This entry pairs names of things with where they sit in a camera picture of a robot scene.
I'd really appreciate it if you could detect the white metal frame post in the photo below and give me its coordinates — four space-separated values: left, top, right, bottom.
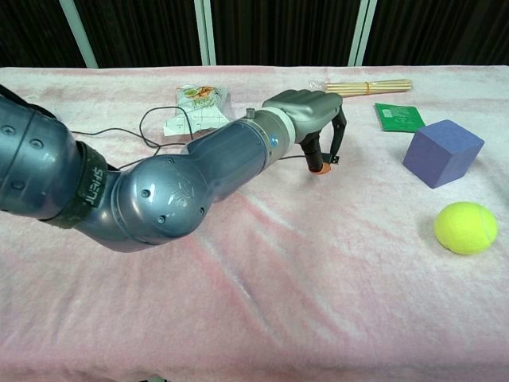
348 0 377 67
194 0 218 67
59 0 99 68

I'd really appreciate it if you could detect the black pleated curtain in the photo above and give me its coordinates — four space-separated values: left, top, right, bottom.
0 0 509 68

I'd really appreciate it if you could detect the wooden stick bundle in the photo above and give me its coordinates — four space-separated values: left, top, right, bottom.
308 78 414 98

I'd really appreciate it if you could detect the white snack packet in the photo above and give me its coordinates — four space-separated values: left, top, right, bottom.
162 85 231 136

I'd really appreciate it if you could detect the pink fuzzy table cloth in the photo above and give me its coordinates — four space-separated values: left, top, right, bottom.
0 65 509 382

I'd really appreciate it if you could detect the green flat packet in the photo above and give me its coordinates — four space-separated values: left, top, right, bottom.
373 102 426 133

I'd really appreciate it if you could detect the yellow tennis ball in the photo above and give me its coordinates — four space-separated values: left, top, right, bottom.
433 201 499 255

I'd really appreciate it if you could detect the purple foam cube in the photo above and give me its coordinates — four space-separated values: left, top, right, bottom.
402 119 485 189

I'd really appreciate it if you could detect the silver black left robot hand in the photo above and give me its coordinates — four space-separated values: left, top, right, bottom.
262 89 348 176

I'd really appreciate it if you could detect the black mouse cable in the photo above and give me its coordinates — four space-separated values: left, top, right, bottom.
69 105 341 170

